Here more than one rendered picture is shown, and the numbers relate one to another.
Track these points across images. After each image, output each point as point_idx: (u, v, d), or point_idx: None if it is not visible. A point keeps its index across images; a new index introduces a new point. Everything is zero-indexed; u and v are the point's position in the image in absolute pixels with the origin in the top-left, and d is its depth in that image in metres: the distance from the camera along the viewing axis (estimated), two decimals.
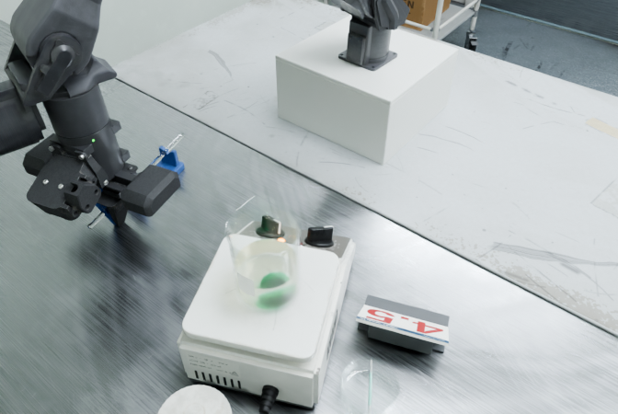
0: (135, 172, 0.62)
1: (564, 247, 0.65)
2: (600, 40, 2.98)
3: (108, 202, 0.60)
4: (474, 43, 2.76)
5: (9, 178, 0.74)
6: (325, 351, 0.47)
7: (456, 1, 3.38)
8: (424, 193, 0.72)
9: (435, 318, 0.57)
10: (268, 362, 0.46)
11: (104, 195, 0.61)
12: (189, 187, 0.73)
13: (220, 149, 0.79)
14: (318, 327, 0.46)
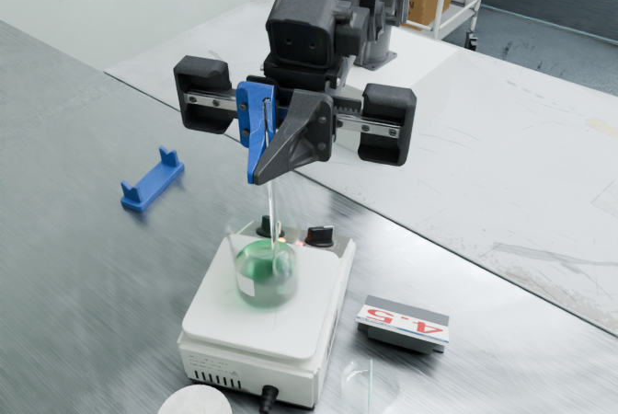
0: (334, 138, 0.42)
1: (564, 247, 0.65)
2: (600, 40, 2.98)
3: (322, 98, 0.38)
4: (474, 43, 2.76)
5: (9, 178, 0.74)
6: (325, 351, 0.47)
7: (456, 1, 3.38)
8: (424, 193, 0.72)
9: (435, 318, 0.57)
10: (268, 362, 0.46)
11: (303, 105, 0.39)
12: (189, 187, 0.73)
13: (220, 149, 0.79)
14: (318, 327, 0.46)
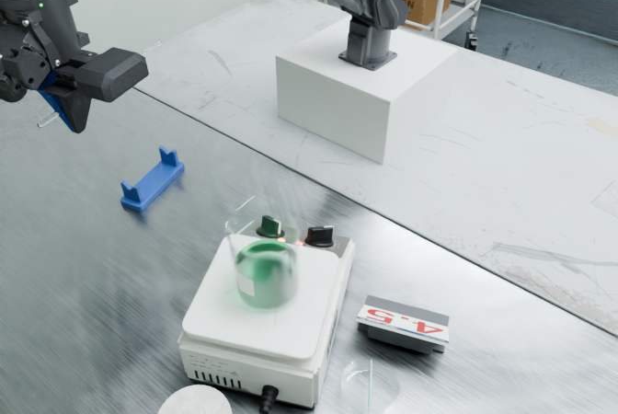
0: None
1: (564, 247, 0.65)
2: (600, 40, 2.98)
3: (62, 91, 0.51)
4: (474, 43, 2.76)
5: (9, 178, 0.74)
6: (325, 351, 0.47)
7: (456, 1, 3.38)
8: (424, 193, 0.72)
9: (435, 318, 0.57)
10: (268, 362, 0.46)
11: (57, 85, 0.52)
12: (189, 187, 0.73)
13: (220, 149, 0.79)
14: (318, 327, 0.46)
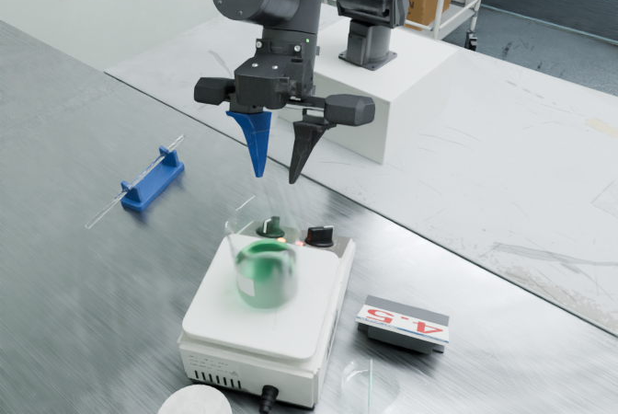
0: None
1: (564, 247, 0.65)
2: (600, 40, 2.98)
3: (313, 124, 0.53)
4: (474, 43, 2.76)
5: (9, 178, 0.74)
6: (325, 351, 0.47)
7: (456, 1, 3.38)
8: (424, 193, 0.72)
9: (435, 318, 0.57)
10: (268, 362, 0.46)
11: (303, 121, 0.54)
12: (189, 187, 0.73)
13: (220, 149, 0.79)
14: (318, 327, 0.46)
